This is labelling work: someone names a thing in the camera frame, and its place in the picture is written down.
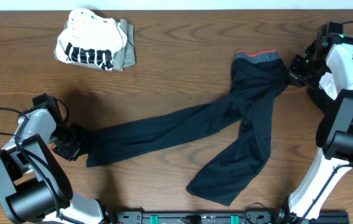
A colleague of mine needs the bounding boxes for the black pants with red waistband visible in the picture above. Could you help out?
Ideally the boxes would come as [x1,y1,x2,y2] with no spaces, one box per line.
[86,50,287,206]

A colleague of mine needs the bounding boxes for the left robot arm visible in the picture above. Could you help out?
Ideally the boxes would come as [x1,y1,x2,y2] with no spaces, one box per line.
[0,94,116,223]

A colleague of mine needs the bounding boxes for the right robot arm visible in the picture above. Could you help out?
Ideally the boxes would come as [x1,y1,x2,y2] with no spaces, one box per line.
[271,22,353,223]

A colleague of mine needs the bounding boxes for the black and white garment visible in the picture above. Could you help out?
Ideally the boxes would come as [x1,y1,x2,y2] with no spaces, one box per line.
[307,72,338,114]

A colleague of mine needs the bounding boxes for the white shirt with black print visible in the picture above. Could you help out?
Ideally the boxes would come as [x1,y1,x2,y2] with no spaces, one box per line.
[56,8,128,71]

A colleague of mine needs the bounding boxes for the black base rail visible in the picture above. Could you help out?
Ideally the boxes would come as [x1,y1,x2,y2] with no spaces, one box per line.
[111,203,350,224]

